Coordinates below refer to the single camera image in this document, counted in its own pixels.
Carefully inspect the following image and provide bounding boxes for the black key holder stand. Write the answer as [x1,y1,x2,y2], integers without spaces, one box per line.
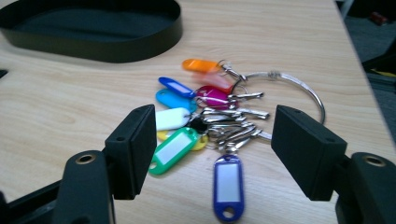
[0,0,184,64]

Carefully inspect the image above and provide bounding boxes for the red object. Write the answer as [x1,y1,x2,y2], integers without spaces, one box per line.
[368,11,389,26]

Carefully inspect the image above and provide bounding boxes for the key ring with coloured tags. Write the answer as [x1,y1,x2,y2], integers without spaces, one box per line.
[148,58,327,223]

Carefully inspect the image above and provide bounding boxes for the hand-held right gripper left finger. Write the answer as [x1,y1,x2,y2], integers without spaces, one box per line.
[105,104,158,201]

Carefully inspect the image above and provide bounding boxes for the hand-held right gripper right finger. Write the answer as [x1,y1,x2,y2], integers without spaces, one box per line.
[271,105,347,202]

